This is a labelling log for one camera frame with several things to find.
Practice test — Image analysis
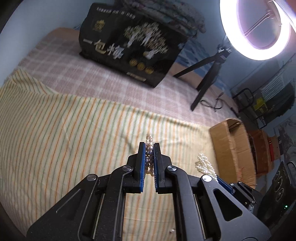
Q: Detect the thick twisted pearl necklace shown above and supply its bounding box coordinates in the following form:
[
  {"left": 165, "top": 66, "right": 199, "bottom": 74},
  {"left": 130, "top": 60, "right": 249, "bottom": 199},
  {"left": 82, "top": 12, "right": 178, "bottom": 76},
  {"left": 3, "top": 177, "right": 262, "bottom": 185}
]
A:
[{"left": 194, "top": 152, "right": 219, "bottom": 182}]

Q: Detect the thin pearl strand necklace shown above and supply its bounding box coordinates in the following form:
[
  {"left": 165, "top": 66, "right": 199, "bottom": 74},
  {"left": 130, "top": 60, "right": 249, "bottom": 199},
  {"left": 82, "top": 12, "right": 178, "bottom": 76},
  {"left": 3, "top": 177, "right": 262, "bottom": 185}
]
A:
[{"left": 144, "top": 133, "right": 155, "bottom": 177}]

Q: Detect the open cardboard box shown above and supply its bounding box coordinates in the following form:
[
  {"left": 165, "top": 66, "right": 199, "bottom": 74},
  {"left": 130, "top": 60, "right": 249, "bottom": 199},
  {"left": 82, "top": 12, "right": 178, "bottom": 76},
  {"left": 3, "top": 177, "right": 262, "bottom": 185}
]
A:
[{"left": 209, "top": 118, "right": 256, "bottom": 189}]

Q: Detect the orange cardboard box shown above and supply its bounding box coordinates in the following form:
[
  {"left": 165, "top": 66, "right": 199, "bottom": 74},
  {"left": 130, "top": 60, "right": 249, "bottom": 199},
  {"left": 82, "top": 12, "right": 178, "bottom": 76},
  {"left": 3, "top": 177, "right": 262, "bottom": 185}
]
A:
[{"left": 248, "top": 129, "right": 280, "bottom": 177}]

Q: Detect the yellow striped bed cloth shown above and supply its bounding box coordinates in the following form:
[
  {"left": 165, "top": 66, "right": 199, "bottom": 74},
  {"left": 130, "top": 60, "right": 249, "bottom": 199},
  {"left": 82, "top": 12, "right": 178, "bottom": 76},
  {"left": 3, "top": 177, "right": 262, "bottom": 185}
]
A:
[{"left": 1, "top": 69, "right": 217, "bottom": 235}]

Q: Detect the black metal clothes rack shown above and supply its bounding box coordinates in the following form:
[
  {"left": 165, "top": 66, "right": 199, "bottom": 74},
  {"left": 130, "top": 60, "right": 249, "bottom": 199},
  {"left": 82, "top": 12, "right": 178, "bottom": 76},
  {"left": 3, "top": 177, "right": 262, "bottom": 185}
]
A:
[{"left": 232, "top": 68, "right": 295, "bottom": 129}]

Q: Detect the black tripod stand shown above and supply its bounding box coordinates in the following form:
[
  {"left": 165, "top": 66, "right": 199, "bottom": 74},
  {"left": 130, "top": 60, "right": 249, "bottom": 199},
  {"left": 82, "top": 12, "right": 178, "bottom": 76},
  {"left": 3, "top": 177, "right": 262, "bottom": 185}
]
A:
[{"left": 173, "top": 45, "right": 233, "bottom": 112}]

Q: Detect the blue patterned blanket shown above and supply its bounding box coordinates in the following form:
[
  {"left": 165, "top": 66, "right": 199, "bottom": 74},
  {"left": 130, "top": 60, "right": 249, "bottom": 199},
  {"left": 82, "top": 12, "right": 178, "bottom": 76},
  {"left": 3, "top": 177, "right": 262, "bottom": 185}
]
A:
[{"left": 176, "top": 39, "right": 231, "bottom": 96}]

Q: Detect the pink plaid bed sheet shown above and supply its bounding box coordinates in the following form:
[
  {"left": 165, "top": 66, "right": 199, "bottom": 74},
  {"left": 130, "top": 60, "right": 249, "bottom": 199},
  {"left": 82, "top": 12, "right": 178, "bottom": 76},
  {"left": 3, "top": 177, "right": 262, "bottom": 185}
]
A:
[{"left": 18, "top": 28, "right": 237, "bottom": 126}]

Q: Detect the black snack bag gold print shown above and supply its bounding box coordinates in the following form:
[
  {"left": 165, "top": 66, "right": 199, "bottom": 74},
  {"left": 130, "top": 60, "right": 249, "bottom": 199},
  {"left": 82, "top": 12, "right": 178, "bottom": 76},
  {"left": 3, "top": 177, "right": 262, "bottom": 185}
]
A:
[{"left": 79, "top": 3, "right": 187, "bottom": 87}]

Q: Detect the folded floral quilt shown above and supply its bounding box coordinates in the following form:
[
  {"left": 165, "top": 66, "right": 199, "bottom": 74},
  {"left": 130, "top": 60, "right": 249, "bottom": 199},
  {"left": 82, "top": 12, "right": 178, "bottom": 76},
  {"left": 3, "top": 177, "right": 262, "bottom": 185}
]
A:
[{"left": 114, "top": 1, "right": 206, "bottom": 38}]

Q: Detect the black ring light cable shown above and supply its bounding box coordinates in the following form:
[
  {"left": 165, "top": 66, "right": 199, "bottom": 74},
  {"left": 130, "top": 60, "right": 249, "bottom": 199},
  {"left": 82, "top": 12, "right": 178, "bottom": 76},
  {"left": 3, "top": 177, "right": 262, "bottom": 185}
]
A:
[{"left": 200, "top": 92, "right": 225, "bottom": 112}]

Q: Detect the white ring light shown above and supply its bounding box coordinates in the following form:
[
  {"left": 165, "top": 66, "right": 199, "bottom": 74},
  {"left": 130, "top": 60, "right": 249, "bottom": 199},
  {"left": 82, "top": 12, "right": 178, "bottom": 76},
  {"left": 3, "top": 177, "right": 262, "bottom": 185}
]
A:
[{"left": 219, "top": 1, "right": 295, "bottom": 61}]

